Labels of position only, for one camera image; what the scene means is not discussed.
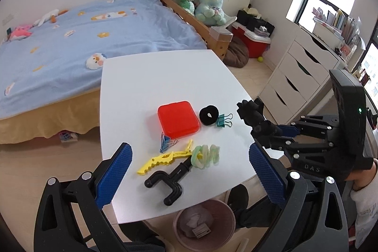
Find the person's right leg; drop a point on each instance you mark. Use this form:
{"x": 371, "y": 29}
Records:
{"x": 239, "y": 199}

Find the black bag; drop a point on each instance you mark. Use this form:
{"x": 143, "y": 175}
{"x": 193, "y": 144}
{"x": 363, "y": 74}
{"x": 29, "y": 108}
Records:
{"x": 251, "y": 21}

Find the black clip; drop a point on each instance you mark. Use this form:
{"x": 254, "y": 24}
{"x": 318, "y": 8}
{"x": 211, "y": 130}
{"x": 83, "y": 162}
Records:
{"x": 249, "y": 113}

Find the green binder clip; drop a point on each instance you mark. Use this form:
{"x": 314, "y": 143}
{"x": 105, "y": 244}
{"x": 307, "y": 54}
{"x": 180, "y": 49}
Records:
{"x": 221, "y": 123}

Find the toys under bed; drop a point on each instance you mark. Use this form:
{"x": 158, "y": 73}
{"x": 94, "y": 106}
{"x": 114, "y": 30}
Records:
{"x": 68, "y": 137}

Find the blue binder clip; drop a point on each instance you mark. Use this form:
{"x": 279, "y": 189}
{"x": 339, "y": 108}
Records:
{"x": 166, "y": 142}

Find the red cooler box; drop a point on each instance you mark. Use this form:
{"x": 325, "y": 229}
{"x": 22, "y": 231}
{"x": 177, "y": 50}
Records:
{"x": 251, "y": 46}

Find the clear plastic box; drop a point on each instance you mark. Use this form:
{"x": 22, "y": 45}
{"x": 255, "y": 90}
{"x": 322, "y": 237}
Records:
{"x": 221, "y": 33}

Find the white goose plush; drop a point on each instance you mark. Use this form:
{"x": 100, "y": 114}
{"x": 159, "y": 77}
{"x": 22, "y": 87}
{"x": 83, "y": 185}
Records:
{"x": 47, "y": 17}

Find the wooden bed frame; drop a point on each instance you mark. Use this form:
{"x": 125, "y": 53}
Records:
{"x": 206, "y": 32}

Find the brown bean bag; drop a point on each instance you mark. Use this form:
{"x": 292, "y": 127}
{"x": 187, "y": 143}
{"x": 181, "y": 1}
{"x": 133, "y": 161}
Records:
{"x": 236, "y": 52}

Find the crumpled white paper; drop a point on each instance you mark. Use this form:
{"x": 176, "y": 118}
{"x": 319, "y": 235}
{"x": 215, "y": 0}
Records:
{"x": 195, "y": 221}

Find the person's leg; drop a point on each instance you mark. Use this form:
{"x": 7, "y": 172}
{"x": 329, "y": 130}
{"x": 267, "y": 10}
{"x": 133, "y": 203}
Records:
{"x": 239, "y": 199}
{"x": 141, "y": 237}

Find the black hair scrunchie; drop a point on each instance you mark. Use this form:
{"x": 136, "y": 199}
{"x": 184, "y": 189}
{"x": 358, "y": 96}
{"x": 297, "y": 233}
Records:
{"x": 203, "y": 119}

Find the brown cardboard tag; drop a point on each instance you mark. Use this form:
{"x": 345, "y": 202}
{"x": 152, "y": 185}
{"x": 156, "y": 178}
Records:
{"x": 201, "y": 231}

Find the bed with blue blanket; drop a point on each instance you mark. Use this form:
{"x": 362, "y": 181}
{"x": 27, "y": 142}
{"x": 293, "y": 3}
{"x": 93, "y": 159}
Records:
{"x": 88, "y": 45}

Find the pink waste bin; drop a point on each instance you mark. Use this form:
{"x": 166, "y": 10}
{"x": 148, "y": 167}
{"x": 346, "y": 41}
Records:
{"x": 180, "y": 235}

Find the yellow bed skirt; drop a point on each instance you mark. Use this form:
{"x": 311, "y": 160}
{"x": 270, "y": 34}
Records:
{"x": 44, "y": 122}

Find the yellow toothed hair clip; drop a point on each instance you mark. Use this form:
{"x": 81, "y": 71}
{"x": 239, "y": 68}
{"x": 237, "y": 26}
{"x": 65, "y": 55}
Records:
{"x": 159, "y": 159}

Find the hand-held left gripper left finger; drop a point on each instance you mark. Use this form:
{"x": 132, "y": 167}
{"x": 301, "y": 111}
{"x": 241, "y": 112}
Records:
{"x": 115, "y": 175}

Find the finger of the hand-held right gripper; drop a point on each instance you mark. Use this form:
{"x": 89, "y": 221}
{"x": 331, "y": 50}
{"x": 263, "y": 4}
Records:
{"x": 295, "y": 149}
{"x": 289, "y": 129}

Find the red plastic box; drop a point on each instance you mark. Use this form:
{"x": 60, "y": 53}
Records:
{"x": 178, "y": 119}

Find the row of books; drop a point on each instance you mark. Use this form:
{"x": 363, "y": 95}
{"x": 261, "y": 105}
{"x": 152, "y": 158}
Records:
{"x": 339, "y": 24}

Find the pink plush toy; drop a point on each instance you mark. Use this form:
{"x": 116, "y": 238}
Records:
{"x": 19, "y": 33}

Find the white drawer unit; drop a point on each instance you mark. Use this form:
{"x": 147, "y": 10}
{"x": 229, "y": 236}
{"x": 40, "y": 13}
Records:
{"x": 295, "y": 75}

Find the person's left leg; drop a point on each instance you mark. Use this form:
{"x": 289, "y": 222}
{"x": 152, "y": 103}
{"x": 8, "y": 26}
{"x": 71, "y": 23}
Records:
{"x": 141, "y": 237}

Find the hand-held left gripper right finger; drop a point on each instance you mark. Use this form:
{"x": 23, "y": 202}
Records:
{"x": 265, "y": 172}

